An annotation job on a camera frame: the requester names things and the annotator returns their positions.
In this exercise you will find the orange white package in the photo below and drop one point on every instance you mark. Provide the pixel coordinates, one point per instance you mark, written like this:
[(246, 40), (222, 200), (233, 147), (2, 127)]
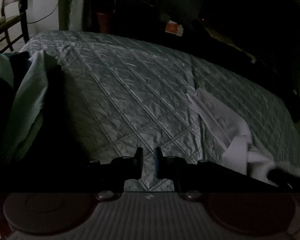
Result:
[(174, 28)]

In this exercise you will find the dark garment pile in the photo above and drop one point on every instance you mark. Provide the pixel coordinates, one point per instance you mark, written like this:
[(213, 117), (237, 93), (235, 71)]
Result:
[(56, 161)]

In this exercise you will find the dark wooden chair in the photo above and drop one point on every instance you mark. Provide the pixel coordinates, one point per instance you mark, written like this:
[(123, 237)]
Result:
[(8, 22)]

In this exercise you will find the grey quilted bed cover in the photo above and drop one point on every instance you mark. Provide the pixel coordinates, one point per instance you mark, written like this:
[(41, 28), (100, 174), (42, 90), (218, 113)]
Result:
[(126, 94)]

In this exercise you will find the white garment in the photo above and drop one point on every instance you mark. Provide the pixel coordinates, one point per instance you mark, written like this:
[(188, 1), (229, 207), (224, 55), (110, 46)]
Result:
[(243, 151)]

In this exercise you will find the teal cloth garment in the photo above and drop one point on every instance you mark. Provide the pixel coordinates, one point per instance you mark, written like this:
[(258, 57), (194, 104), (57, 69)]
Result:
[(23, 87)]

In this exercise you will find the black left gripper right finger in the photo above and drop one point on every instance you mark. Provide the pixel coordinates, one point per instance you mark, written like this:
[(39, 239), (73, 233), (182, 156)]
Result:
[(188, 179)]

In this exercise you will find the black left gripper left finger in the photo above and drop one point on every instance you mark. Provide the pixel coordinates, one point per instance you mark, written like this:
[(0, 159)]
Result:
[(109, 179)]

